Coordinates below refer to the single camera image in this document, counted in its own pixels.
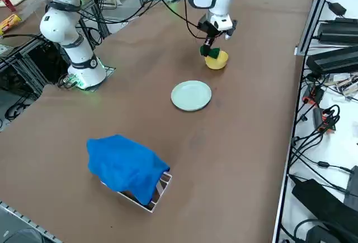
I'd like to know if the dark grey box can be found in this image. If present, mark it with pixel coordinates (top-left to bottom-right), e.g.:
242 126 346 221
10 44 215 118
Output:
343 165 358 207

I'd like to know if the yellow snack packet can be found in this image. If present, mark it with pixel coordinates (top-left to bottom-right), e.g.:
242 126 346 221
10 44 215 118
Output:
0 13 23 36

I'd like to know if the black cable with ferrite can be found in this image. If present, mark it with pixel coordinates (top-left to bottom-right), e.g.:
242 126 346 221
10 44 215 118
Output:
290 153 353 174

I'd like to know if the big black power adapter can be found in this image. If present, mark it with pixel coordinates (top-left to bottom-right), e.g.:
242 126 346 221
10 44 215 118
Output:
291 178 350 227

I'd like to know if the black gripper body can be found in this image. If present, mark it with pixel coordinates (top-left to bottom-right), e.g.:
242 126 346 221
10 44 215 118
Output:
197 15 224 41

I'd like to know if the small yellow dish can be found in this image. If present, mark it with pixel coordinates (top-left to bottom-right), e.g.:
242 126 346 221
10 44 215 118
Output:
204 49 229 71

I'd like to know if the small black adapter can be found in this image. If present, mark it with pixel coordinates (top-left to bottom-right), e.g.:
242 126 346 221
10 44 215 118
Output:
326 1 347 16

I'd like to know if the ribbed aluminium rail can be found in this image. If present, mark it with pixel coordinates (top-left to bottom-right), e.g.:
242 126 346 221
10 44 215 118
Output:
0 200 62 243

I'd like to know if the white metal rack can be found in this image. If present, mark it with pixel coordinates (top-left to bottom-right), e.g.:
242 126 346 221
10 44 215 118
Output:
100 171 173 214

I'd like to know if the blue cloth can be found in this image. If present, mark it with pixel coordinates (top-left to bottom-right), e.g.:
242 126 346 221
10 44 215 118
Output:
86 134 171 207

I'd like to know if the pale green plate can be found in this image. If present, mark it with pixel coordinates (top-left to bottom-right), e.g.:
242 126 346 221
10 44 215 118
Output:
171 79 213 112

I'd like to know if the green and yellow sponge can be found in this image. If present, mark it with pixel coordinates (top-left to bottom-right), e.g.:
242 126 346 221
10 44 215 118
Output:
199 45 222 60

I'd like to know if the black metal frame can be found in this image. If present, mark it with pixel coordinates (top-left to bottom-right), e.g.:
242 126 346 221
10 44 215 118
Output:
0 32 70 101

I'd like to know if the aluminium post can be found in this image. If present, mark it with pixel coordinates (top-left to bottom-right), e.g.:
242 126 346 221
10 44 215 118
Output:
295 0 336 56

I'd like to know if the black and orange device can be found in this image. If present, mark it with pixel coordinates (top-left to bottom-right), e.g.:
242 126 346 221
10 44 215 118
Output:
303 85 326 106

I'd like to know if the grey and orange adapter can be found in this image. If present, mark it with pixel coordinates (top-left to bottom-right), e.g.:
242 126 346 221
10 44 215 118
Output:
312 106 341 134

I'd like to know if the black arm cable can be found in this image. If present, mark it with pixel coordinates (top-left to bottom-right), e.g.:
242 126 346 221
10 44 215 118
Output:
139 0 209 41

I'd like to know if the clear acrylic box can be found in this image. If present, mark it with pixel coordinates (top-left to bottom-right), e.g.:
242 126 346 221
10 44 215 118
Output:
11 0 47 22

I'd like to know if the large black power brick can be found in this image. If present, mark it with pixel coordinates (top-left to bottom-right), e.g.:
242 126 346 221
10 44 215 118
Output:
305 45 358 75
317 16 358 45

